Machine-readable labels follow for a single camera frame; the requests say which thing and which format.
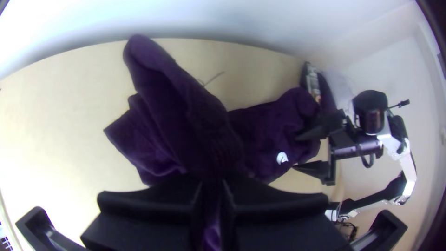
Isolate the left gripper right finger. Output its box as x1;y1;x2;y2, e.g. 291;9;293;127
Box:
222;179;351;251

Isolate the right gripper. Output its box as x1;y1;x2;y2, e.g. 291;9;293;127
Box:
292;109;385;186

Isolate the black t-shirt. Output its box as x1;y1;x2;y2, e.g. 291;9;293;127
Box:
103;33;337;251

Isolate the black cable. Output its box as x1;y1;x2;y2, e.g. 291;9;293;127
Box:
334;220;359;242

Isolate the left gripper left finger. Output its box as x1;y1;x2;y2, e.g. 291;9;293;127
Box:
80;179;204;251

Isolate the heap of clothes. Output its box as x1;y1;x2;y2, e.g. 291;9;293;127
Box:
301;61;354;116

